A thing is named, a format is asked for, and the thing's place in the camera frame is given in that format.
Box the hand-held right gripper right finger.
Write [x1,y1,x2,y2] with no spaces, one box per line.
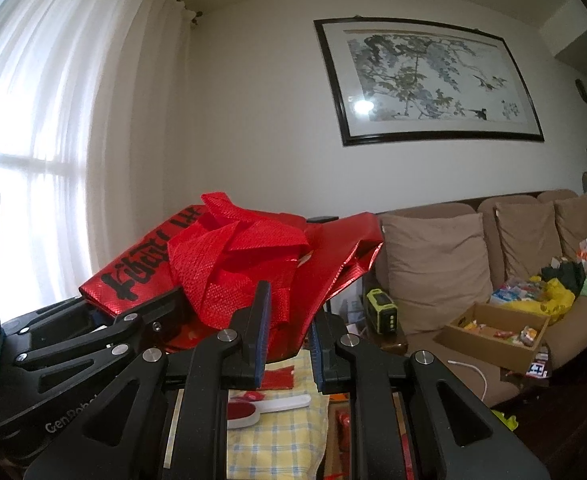
[311,312,557,480]

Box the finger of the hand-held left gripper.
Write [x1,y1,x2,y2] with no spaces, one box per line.
[16,325,174,393]
[3,287,184,343]

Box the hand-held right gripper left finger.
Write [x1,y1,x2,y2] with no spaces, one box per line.
[23,282,272,480]

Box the red lint brush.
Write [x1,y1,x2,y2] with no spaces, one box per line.
[227,392,311,430]

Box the red woven tote bag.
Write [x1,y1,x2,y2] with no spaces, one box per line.
[79,191,385,361]

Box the long red envelope packet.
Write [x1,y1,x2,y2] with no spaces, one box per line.
[263,366,294,390]

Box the green portable power station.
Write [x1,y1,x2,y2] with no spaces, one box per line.
[366,287,401,336]

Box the yellow checked tablecloth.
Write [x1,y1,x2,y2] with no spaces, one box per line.
[226,347,330,480]

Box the large beige cushion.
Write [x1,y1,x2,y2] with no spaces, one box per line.
[382,212,494,336]

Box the cardboard box of snacks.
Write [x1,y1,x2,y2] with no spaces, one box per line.
[432,301,551,371]

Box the yellow crumpled plastic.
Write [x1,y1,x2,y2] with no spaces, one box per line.
[491,409,518,432]

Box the pile of snack packets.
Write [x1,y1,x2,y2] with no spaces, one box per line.
[491,280,541,306]

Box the black white patterned box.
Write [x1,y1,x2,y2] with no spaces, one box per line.
[523,352,550,378]

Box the brown sofa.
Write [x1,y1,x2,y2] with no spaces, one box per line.
[363,189,587,408]

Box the black bag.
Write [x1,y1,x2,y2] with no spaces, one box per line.
[541,257,587,293]

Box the framed ink painting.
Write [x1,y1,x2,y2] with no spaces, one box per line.
[313,17,545,147]

